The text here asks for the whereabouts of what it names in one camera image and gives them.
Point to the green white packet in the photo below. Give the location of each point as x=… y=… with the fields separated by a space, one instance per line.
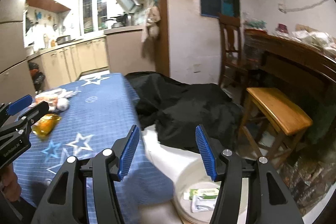
x=202 y=199

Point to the black garbage bags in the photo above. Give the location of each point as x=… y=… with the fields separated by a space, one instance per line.
x=37 y=76

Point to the black cloth pile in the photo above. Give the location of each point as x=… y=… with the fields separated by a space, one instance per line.
x=176 y=109

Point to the white trash bin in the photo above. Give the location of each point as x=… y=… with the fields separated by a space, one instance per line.
x=186 y=170

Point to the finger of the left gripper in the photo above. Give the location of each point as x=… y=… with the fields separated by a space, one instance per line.
x=35 y=113
x=8 y=110

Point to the white knitted cloth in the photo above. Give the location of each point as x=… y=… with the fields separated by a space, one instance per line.
x=62 y=104

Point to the yellow plastic wrapper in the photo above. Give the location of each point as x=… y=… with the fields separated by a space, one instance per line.
x=43 y=127

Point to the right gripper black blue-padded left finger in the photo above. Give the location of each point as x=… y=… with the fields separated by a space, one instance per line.
x=65 y=200

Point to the beige kitchen base cabinets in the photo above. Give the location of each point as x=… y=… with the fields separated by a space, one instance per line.
x=118 y=50

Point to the orange white paper bag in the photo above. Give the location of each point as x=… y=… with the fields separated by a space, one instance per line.
x=51 y=97

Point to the dark wooden sideboard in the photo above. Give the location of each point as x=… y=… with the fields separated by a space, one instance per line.
x=296 y=63

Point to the dark wooden chair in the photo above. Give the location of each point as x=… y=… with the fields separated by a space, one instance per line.
x=231 y=46

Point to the blue star-patterned tablecloth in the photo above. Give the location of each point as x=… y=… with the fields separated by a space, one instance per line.
x=101 y=111

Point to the person's left hand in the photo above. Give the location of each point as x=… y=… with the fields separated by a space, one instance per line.
x=10 y=186

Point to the kitchen window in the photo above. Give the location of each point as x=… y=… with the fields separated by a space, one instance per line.
x=94 y=15

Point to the light wooden stool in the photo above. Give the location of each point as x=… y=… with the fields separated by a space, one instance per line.
x=273 y=108

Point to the beige refrigerator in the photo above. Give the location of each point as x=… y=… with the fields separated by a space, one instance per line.
x=15 y=81

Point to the hanging pink towel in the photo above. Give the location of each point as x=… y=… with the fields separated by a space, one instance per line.
x=150 y=28

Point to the white plastic bags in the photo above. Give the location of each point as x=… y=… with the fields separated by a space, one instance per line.
x=321 y=41

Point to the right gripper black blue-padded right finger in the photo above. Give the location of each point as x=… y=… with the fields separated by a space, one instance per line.
x=269 y=199

